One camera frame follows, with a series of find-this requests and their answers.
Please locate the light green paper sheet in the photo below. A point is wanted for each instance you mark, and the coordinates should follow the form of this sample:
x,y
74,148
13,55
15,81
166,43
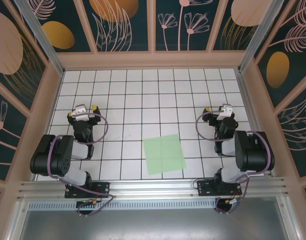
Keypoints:
x,y
164,154

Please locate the aluminium side rail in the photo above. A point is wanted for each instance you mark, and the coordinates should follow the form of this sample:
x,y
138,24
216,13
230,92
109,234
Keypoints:
x,y
250,105

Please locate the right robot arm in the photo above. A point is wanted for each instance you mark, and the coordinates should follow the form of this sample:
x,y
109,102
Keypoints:
x,y
255,152

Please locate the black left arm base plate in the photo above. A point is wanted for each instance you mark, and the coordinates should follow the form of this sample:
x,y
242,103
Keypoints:
x,y
102,188

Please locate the aluminium frame post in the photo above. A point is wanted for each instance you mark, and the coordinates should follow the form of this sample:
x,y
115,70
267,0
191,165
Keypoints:
x,y
255,37
46,47

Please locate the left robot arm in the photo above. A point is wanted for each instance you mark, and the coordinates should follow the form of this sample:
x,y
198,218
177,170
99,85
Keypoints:
x,y
55,160

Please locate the grey metal sheet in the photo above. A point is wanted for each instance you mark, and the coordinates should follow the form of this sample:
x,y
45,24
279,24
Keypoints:
x,y
155,225

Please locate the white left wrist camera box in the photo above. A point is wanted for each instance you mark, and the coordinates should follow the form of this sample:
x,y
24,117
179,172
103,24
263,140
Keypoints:
x,y
80,111

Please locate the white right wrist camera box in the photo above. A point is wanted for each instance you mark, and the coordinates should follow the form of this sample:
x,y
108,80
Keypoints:
x,y
225,111

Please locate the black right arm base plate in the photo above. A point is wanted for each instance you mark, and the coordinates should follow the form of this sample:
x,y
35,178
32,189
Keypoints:
x,y
205,188

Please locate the aluminium mounting rail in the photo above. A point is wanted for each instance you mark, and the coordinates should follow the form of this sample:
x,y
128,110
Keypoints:
x,y
155,187

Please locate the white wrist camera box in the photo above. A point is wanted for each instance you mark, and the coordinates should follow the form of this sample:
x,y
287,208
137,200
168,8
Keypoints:
x,y
225,111
80,111

